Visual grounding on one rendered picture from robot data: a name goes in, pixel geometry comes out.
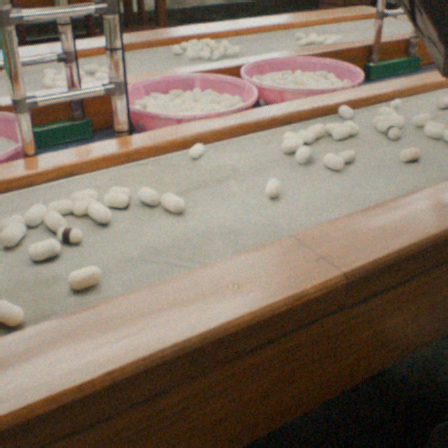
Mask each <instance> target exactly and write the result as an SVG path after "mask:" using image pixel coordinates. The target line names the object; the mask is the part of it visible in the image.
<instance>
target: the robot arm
mask: <svg viewBox="0 0 448 448"><path fill-rule="evenodd" d="M396 1H397V3H398V4H399V5H400V6H401V9H402V11H403V12H404V14H405V15H406V16H407V18H408V19H409V21H410V23H411V24H412V26H413V27H414V29H415V30H416V31H417V33H418V35H419V36H420V38H421V39H422V43H423V44H424V46H426V48H427V51H428V53H429V54H430V56H431V58H432V59H433V61H434V63H435V64H436V66H437V70H438V71H439V73H440V74H441V76H442V78H445V79H446V80H448V0H396Z"/></svg>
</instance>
